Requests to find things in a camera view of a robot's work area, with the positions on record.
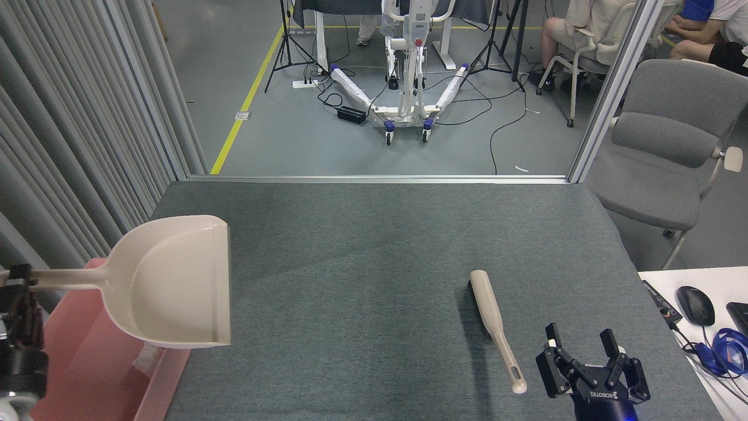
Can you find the grey office chair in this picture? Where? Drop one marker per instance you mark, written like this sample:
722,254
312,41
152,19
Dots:
666,146

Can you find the silver frame post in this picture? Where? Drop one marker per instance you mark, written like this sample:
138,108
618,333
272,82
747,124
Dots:
613,88

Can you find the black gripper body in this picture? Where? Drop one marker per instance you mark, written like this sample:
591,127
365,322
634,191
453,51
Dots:
23,371
602,397

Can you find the metal floor outlet plate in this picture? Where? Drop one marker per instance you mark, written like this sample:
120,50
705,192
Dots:
242,116

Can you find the grey ribbed partition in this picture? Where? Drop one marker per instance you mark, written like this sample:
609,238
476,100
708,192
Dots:
70,146

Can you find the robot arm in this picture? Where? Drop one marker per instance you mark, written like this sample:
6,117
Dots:
14,408

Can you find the white side table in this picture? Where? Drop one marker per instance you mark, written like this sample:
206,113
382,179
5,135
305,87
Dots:
724,280

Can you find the beige plastic dustpan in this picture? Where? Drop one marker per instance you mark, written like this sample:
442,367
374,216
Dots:
169,280

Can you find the white-legged desk with dark cloth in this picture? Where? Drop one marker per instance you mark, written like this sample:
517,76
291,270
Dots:
320,35

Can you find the standing person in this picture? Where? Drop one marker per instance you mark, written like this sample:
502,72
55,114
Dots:
368,29

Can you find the black handheld controller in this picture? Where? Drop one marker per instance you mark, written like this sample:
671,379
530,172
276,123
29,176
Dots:
663,304

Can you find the pink plastic bin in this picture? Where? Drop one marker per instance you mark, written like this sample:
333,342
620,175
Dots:
87,374

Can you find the white office chair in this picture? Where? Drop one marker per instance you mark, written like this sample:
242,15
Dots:
584,55

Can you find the person at desk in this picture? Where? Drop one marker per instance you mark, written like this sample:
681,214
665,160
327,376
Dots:
719,35

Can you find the black power box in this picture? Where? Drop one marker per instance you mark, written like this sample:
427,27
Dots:
352,114

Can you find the black tripod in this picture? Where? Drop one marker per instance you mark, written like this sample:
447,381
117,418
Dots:
494,47
286,41

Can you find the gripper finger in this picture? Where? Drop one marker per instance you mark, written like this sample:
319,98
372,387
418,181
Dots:
555,365
631,374
29,321
7,318

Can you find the seated person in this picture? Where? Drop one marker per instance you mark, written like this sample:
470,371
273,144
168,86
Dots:
558,32

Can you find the black flat device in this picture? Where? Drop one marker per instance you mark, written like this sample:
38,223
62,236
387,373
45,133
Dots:
739,316

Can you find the white wheeled stand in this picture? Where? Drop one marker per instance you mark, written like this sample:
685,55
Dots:
409,64

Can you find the beige hand brush black bristles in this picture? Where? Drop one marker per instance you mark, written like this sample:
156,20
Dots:
491,316

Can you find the black computer mouse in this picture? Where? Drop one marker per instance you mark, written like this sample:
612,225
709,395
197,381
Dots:
695,305

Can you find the white power strip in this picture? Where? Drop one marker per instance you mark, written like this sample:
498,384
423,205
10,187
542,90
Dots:
305,83

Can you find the white paper ball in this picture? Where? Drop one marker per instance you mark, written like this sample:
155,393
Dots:
147,358

